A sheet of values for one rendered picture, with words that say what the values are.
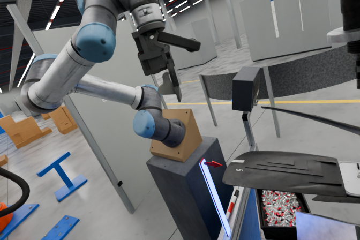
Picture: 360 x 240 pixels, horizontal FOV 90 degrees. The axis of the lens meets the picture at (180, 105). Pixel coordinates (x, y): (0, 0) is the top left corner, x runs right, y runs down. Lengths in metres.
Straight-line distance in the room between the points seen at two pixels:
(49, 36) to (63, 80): 1.43
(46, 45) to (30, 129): 7.45
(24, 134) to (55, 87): 8.64
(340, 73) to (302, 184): 2.19
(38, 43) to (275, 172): 1.84
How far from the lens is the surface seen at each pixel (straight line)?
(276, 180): 0.47
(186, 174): 0.86
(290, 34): 6.72
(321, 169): 0.51
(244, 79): 1.03
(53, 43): 1.96
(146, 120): 0.79
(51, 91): 0.62
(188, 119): 0.93
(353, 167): 0.53
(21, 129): 9.20
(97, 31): 0.42
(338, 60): 2.54
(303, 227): 0.65
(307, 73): 2.43
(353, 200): 0.67
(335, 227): 0.59
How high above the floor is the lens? 1.53
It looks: 18 degrees down
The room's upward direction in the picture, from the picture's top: 20 degrees counter-clockwise
